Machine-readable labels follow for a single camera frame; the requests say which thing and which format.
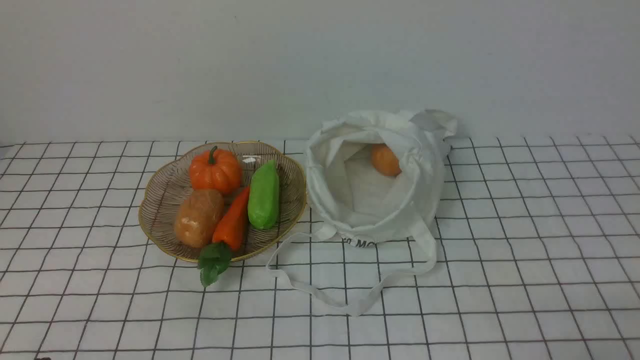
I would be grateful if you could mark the white cloth tote bag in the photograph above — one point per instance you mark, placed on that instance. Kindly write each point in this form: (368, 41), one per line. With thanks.
(362, 207)

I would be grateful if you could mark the round brown onion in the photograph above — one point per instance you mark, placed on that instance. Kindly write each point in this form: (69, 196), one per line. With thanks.
(384, 160)

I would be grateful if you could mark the green pepper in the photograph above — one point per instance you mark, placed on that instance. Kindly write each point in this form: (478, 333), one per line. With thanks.
(264, 196)

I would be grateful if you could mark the small orange pumpkin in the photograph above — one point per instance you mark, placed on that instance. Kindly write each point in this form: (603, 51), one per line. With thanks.
(216, 169)

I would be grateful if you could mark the orange carrot with leaves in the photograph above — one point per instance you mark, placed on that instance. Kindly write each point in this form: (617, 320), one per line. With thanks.
(228, 238)

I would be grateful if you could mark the brown potato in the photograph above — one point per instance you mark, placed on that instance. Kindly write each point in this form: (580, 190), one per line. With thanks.
(198, 216)

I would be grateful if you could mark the white black grid tablecloth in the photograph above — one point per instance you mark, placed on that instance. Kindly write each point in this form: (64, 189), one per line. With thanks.
(538, 260)

